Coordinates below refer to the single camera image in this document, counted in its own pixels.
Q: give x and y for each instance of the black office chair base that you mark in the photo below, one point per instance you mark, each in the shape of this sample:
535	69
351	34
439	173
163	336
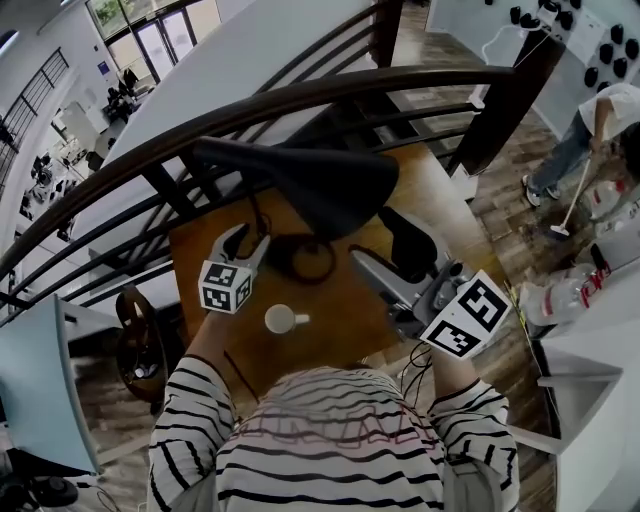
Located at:
45	487

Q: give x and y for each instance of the person's right forearm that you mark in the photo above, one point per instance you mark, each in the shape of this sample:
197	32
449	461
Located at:
450	375

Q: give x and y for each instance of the person's left forearm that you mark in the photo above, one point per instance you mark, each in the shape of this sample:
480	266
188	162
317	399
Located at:
210	335

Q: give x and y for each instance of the white mug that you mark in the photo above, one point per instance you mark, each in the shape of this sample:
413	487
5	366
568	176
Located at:
280	318

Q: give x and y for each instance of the group of black wall-hung items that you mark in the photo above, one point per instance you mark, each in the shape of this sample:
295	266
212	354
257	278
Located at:
600	45

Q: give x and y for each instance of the person in patterned white shirt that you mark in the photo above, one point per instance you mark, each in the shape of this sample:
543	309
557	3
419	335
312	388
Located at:
325	450

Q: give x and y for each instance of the white counter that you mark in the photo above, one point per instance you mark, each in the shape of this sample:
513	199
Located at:
595	400

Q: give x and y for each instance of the black cone-shade desk lamp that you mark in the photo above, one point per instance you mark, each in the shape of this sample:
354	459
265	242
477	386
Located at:
320	185

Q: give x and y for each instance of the glass entrance doors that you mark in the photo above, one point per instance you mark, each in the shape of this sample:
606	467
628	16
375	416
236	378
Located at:
150	35

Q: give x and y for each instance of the white broom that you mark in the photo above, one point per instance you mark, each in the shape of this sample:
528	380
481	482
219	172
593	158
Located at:
560	231

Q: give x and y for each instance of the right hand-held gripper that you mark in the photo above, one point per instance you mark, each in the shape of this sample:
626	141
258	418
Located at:
465	315

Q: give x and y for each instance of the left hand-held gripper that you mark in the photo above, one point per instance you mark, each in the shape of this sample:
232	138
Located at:
222	287

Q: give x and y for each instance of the black metal balcony railing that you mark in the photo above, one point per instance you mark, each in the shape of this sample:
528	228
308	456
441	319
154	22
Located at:
35	100

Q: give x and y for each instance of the light blue table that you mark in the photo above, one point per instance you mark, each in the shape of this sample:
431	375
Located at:
40	380

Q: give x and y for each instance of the yellow black striped strip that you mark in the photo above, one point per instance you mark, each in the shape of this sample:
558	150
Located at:
517	305

